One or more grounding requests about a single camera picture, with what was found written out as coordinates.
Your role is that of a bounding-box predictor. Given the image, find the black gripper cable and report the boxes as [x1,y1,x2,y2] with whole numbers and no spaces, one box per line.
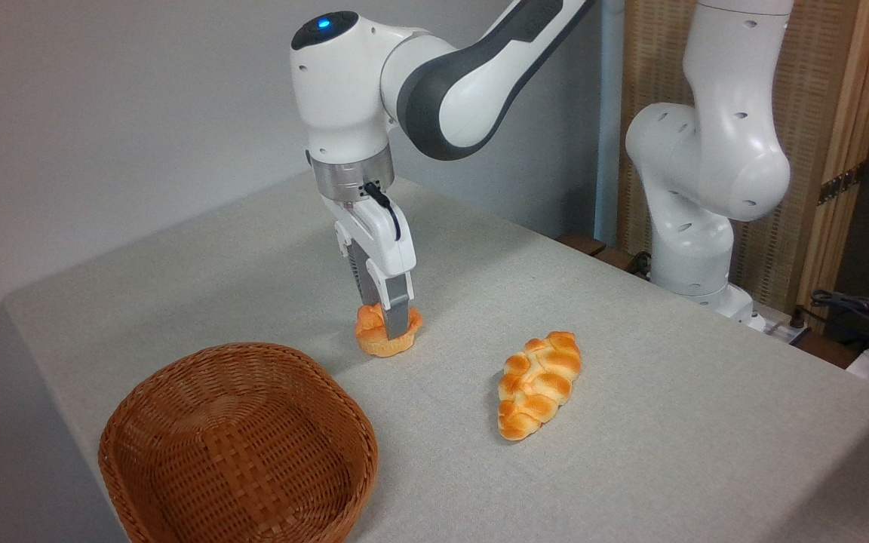
[362,180,404,243]

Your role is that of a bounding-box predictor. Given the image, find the grey tablecloth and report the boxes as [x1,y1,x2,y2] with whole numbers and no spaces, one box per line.
[2,173,869,543]

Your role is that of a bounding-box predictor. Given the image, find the brown wicker basket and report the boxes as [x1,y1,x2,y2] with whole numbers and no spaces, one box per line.
[97,342,380,543]

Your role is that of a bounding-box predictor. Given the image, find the grey cable bundle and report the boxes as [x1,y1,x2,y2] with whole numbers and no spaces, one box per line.
[809,289,869,357]

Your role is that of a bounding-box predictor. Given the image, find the round orange bread roll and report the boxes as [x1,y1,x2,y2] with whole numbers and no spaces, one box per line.
[354,302,424,358]

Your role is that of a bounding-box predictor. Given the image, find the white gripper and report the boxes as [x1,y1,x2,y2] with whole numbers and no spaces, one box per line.
[324,195,417,339]

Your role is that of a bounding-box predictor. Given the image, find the braided golden bread loaf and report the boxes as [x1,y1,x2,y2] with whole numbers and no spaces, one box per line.
[496,330,583,443]

